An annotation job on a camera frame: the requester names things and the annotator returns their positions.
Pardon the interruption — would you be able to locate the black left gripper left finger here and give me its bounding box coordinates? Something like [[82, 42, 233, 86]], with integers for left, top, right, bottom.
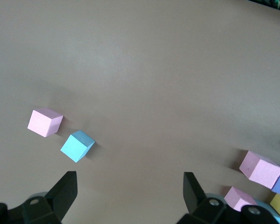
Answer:
[[0, 171, 78, 224]]

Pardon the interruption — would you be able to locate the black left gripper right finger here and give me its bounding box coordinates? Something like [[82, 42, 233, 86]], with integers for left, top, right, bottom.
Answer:
[[176, 172, 280, 224]]

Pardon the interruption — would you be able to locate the pink foam cube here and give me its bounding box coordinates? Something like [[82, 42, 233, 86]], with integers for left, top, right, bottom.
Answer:
[[224, 186, 258, 213], [238, 150, 280, 189], [27, 107, 64, 138]]

